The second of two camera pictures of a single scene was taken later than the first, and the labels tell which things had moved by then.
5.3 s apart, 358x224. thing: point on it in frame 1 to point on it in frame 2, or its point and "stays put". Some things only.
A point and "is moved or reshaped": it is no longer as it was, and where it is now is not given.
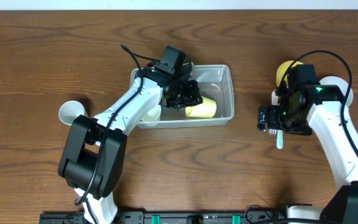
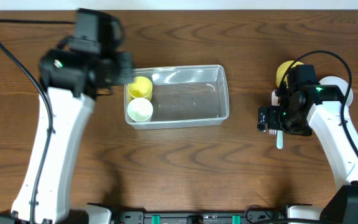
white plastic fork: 275,101 stays put
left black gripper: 191,100 to 127,61
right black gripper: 274,122 stays put
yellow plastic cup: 207,109 is moved or reshaped
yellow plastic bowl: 282,70 stays put
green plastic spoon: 279,139 stays put
